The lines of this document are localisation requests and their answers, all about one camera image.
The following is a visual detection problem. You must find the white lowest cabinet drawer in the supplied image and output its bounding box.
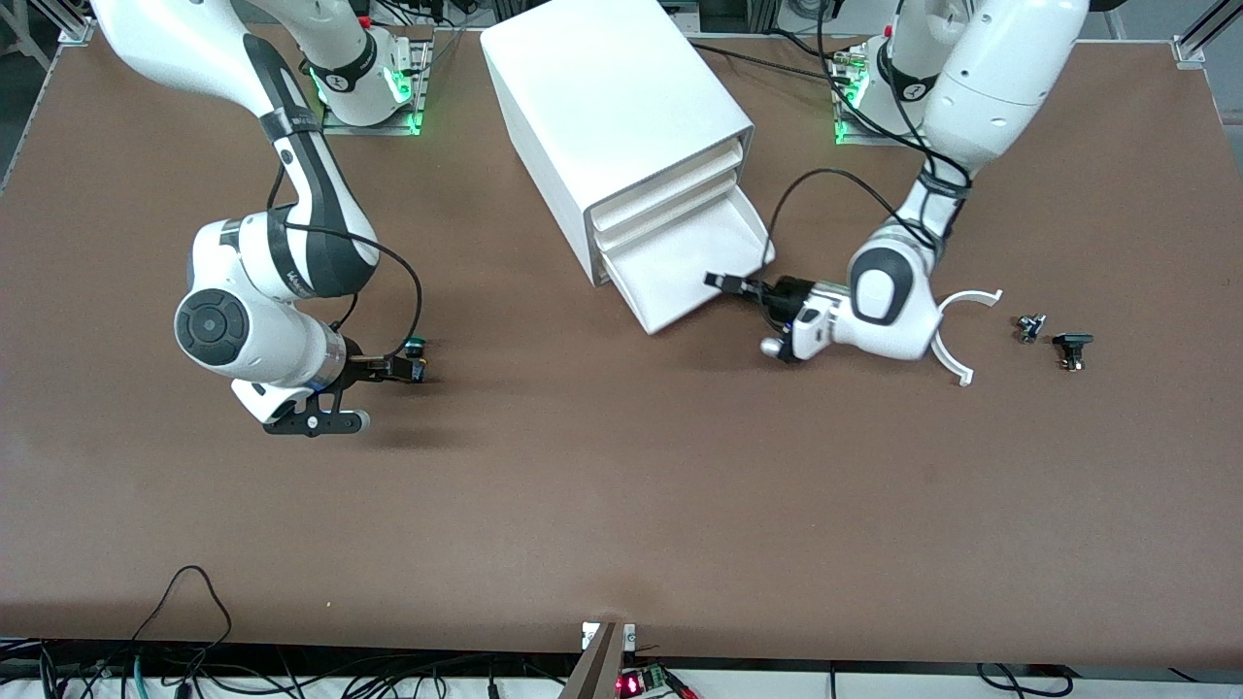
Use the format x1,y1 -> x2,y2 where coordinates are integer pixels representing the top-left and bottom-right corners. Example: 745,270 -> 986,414
594,184 -> 778,336

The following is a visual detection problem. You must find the white drawer cabinet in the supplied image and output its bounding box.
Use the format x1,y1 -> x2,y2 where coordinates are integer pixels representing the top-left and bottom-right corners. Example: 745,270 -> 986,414
481,0 -> 756,287

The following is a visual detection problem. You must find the white curved plastic arc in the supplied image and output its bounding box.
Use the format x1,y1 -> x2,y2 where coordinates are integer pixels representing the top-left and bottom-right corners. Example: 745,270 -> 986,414
927,289 -> 1003,387

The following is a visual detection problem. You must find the circuit board with red light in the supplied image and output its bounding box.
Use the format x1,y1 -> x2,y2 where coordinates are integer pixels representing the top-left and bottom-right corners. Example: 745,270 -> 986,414
617,665 -> 695,699

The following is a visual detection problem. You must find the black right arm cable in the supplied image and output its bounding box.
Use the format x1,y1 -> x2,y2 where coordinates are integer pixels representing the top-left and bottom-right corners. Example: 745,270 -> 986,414
267,160 -> 424,358

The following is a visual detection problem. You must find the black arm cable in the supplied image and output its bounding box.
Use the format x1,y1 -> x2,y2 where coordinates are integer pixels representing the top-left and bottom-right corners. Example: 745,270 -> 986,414
770,0 -> 972,255
267,160 -> 424,358

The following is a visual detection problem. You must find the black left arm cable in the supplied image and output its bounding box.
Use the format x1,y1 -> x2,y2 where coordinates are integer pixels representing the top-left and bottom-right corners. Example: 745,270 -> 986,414
770,0 -> 972,255

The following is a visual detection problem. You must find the black cable on table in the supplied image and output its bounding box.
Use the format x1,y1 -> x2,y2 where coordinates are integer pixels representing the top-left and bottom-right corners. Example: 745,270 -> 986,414
680,39 -> 856,83

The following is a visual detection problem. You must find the black looped cable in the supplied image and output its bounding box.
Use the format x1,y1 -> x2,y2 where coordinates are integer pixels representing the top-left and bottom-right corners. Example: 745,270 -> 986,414
131,565 -> 234,671

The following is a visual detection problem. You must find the aluminium frame profile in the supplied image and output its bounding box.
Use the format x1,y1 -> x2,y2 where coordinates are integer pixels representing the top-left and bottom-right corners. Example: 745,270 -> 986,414
29,0 -> 95,47
1173,0 -> 1243,64

